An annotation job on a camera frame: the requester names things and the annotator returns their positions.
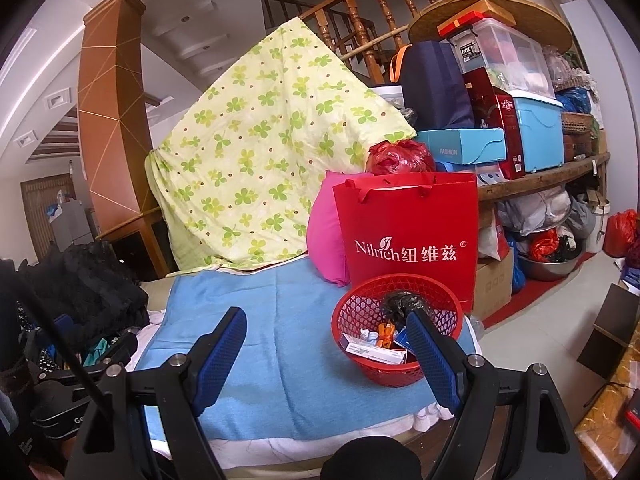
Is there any light blue blanket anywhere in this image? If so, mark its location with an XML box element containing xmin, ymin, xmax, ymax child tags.
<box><xmin>134</xmin><ymin>262</ymin><xmax>476</xmax><ymax>443</ymax></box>

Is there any wooden column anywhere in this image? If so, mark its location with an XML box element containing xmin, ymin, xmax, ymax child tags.
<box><xmin>77</xmin><ymin>0</ymin><xmax>166</xmax><ymax>241</ymax></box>

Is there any wooden stair railing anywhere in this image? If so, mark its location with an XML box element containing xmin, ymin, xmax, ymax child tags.
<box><xmin>260</xmin><ymin>0</ymin><xmax>481</xmax><ymax>86</ymax></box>

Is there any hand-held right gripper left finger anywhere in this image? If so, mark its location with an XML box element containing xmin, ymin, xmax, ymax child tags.
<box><xmin>65</xmin><ymin>306</ymin><xmax>248</xmax><ymax>480</ymax></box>

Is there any black cable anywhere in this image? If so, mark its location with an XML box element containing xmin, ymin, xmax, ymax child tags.
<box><xmin>0</xmin><ymin>259</ymin><xmax>113</xmax><ymax>413</ymax></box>

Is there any white medicine box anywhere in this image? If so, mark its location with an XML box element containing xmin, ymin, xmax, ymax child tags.
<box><xmin>340</xmin><ymin>335</ymin><xmax>408</xmax><ymax>365</ymax></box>

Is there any small red plastic bag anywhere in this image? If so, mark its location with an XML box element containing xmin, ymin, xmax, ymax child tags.
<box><xmin>529</xmin><ymin>227</ymin><xmax>561</xmax><ymax>261</ymax></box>

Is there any grey cabinet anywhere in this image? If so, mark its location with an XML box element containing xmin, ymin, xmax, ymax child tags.
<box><xmin>50</xmin><ymin>199</ymin><xmax>96</xmax><ymax>251</ymax></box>

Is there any light blue storage bin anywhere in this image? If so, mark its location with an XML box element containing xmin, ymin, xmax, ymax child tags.
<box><xmin>512</xmin><ymin>95</ymin><xmax>566</xmax><ymax>173</ymax></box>

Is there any dark red gift box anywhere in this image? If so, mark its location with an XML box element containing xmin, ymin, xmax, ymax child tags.
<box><xmin>462</xmin><ymin>67</ymin><xmax>526</xmax><ymax>181</ymax></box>

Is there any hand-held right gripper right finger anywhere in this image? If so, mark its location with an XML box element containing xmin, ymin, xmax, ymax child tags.
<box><xmin>405</xmin><ymin>310</ymin><xmax>588</xmax><ymax>480</ymax></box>

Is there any navy bag with orange handles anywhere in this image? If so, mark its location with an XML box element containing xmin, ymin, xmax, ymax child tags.
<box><xmin>389</xmin><ymin>40</ymin><xmax>476</xmax><ymax>131</ymax></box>

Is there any blue plastic bag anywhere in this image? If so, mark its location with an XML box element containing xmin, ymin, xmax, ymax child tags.
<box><xmin>555</xmin><ymin>87</ymin><xmax>593</xmax><ymax>116</ymax></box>

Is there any dark round object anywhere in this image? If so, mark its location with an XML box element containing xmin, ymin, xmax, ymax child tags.
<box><xmin>320</xmin><ymin>435</ymin><xmax>423</xmax><ymax>480</ymax></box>

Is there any pink pillow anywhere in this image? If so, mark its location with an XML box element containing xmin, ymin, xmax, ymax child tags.
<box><xmin>307</xmin><ymin>170</ymin><xmax>351</xmax><ymax>288</ymax></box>

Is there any red paper bag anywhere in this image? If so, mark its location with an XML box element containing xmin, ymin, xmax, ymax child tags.
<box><xmin>332</xmin><ymin>171</ymin><xmax>480</xmax><ymax>313</ymax></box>

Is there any white sack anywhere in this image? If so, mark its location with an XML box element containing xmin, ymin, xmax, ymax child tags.
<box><xmin>497</xmin><ymin>190</ymin><xmax>573</xmax><ymax>236</ymax></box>

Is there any white plastic container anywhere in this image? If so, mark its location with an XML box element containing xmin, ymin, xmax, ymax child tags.
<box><xmin>582</xmin><ymin>192</ymin><xmax>613</xmax><ymax>253</ymax></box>

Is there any wicker basket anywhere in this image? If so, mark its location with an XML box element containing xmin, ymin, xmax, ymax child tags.
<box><xmin>560</xmin><ymin>110</ymin><xmax>596</xmax><ymax>133</ymax></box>

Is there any white plastic bin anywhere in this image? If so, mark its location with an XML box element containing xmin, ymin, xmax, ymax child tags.
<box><xmin>370</xmin><ymin>85</ymin><xmax>405</xmax><ymax>108</ymax></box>

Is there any wooden shelf board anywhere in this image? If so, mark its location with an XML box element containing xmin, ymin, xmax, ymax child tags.
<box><xmin>477</xmin><ymin>152</ymin><xmax>612</xmax><ymax>203</ymax></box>

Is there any teal shoe box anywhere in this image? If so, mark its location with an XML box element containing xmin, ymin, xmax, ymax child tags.
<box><xmin>415</xmin><ymin>127</ymin><xmax>507</xmax><ymax>166</ymax></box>

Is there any flat orange red box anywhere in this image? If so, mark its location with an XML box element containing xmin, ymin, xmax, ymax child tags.
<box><xmin>437</xmin><ymin>0</ymin><xmax>516</xmax><ymax>38</ymax></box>

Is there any brown open box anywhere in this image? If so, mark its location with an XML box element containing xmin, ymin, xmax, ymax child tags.
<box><xmin>577</xmin><ymin>282</ymin><xmax>640</xmax><ymax>381</ymax></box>

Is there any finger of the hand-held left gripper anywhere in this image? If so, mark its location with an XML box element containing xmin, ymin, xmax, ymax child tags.
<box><xmin>22</xmin><ymin>312</ymin><xmax>76</xmax><ymax>348</ymax></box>
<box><xmin>37</xmin><ymin>331</ymin><xmax>140</xmax><ymax>386</ymax></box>

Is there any steel basin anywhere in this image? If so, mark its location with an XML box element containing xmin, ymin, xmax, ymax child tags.
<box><xmin>515</xmin><ymin>245</ymin><xmax>583</xmax><ymax>281</ymax></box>

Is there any red mesh basket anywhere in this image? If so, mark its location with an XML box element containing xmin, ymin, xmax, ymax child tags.
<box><xmin>332</xmin><ymin>275</ymin><xmax>463</xmax><ymax>388</ymax></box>

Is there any round woven tray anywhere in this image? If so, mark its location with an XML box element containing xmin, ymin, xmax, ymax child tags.
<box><xmin>407</xmin><ymin>0</ymin><xmax>573</xmax><ymax>53</ymax></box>

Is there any beige mattress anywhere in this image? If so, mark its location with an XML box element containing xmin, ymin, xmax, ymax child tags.
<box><xmin>140</xmin><ymin>277</ymin><xmax>176</xmax><ymax>313</ymax></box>

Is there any yellow patterned tablecloth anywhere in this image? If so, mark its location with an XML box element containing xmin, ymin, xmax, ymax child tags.
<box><xmin>575</xmin><ymin>330</ymin><xmax>640</xmax><ymax>480</ymax></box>

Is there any black cloth pile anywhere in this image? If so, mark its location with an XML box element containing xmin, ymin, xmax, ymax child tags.
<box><xmin>20</xmin><ymin>240</ymin><xmax>151</xmax><ymax>346</ymax></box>

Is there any clear plastic storage box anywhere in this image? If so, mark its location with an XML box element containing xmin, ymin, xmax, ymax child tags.
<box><xmin>447</xmin><ymin>17</ymin><xmax>556</xmax><ymax>101</ymax></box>

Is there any cardboard box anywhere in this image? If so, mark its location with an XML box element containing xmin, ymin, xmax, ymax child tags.
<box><xmin>472</xmin><ymin>250</ymin><xmax>516</xmax><ymax>308</ymax></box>

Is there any clover print bed sheet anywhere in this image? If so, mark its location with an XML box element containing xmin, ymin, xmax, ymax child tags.
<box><xmin>145</xmin><ymin>17</ymin><xmax>418</xmax><ymax>273</ymax></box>

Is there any teal cloth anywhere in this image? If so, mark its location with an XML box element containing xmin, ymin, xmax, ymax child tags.
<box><xmin>82</xmin><ymin>337</ymin><xmax>111</xmax><ymax>366</ymax></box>

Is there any red floor mat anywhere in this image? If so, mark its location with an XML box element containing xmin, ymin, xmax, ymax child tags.
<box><xmin>482</xmin><ymin>252</ymin><xmax>596</xmax><ymax>331</ymax></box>

